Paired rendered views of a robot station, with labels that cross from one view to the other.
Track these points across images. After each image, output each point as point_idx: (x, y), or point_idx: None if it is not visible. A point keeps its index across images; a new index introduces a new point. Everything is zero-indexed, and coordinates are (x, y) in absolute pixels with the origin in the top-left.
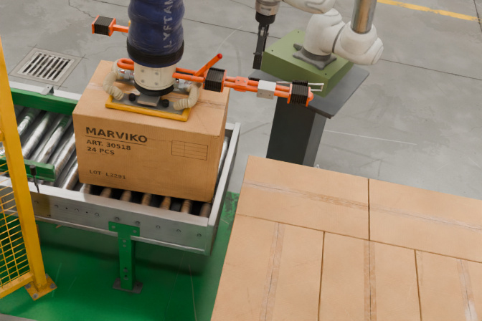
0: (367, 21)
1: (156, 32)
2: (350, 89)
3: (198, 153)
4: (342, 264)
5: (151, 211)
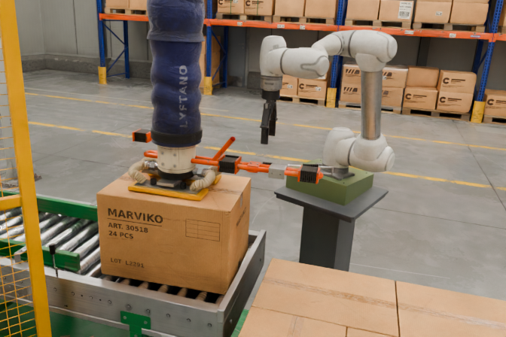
0: (375, 126)
1: (173, 112)
2: (370, 201)
3: (211, 233)
4: None
5: (162, 296)
